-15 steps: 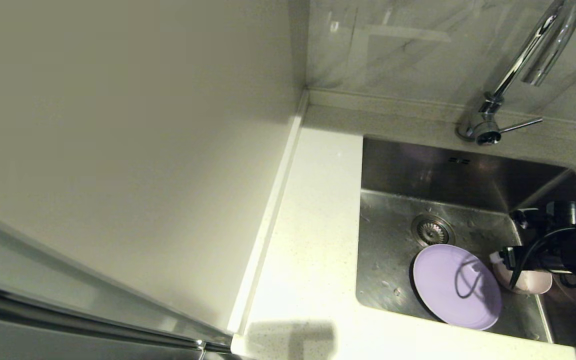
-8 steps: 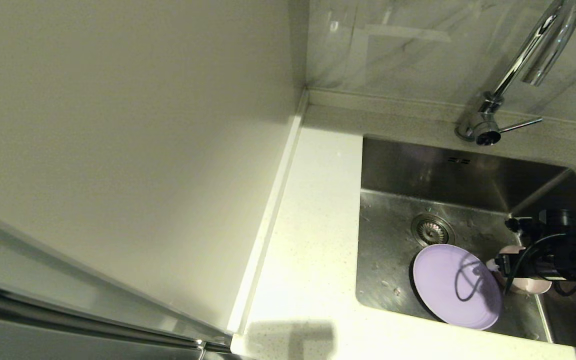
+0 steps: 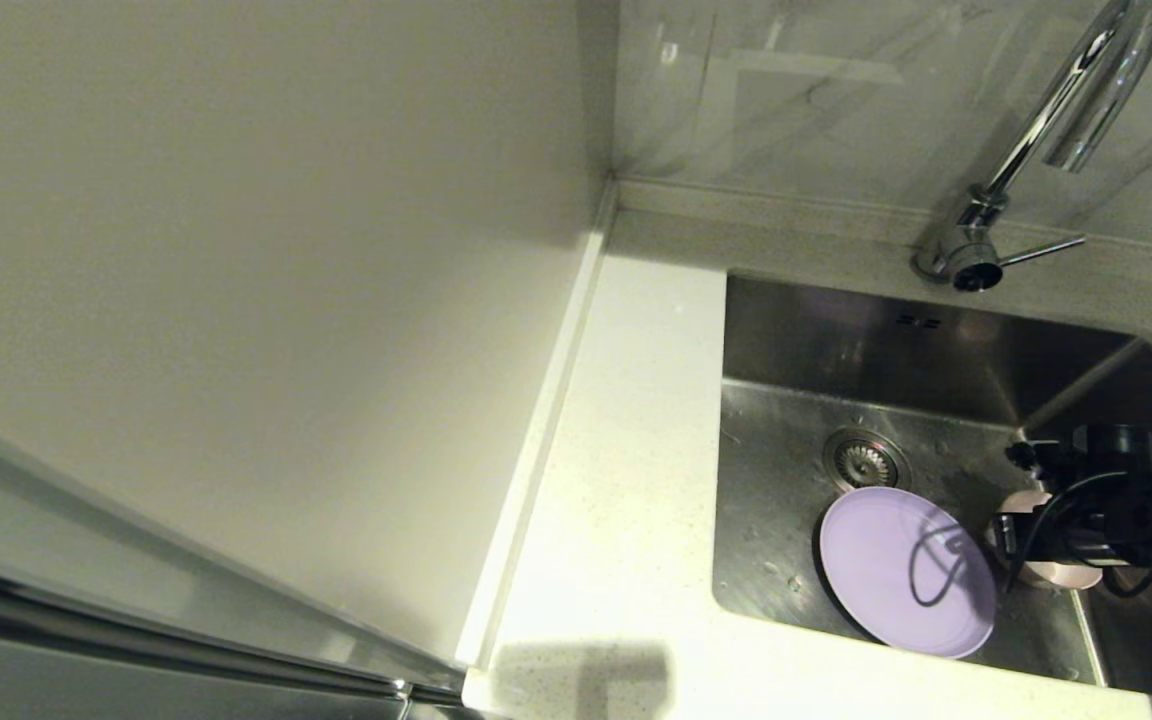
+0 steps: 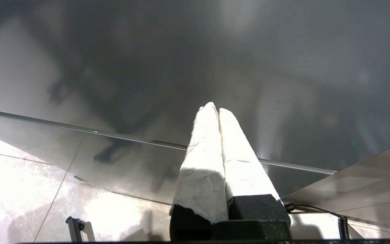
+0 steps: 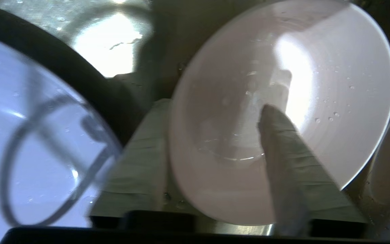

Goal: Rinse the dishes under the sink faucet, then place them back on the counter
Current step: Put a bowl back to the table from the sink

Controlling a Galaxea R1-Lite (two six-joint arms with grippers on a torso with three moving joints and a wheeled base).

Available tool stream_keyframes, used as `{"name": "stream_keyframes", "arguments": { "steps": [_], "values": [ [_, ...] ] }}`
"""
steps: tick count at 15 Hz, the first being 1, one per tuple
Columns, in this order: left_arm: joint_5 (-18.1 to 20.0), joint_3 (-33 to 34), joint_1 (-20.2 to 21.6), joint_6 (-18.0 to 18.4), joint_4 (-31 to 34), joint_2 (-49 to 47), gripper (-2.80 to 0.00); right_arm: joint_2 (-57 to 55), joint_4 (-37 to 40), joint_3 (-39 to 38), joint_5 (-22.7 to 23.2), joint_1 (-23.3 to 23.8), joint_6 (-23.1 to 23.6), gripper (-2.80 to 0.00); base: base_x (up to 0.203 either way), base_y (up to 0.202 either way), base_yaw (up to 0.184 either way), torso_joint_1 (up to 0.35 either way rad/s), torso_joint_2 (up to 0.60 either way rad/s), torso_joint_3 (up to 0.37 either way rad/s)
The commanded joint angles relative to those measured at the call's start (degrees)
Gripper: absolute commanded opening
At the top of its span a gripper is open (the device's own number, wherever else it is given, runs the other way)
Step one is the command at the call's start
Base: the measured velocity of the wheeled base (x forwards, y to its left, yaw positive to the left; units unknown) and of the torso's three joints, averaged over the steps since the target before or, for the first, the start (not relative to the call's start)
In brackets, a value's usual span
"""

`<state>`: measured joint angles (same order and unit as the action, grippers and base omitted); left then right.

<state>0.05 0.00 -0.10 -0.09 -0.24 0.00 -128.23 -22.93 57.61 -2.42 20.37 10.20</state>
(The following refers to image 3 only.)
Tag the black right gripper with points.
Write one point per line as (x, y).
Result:
(1106, 525)

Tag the pink bowl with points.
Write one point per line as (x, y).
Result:
(1061, 575)

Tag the pale blue plate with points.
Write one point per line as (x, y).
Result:
(876, 570)

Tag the chrome gooseneck faucet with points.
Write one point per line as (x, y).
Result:
(1031, 130)

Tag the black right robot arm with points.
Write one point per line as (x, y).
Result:
(1116, 450)

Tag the stainless steel sink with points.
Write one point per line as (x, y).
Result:
(786, 560)

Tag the round metal drain strainer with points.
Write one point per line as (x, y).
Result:
(861, 460)

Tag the white trim strip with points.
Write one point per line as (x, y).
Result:
(536, 430)

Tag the white cabinet side panel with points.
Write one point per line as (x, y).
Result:
(236, 250)

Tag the stainless steel appliance door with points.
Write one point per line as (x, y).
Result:
(36, 690)

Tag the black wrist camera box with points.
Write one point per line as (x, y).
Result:
(1006, 535)

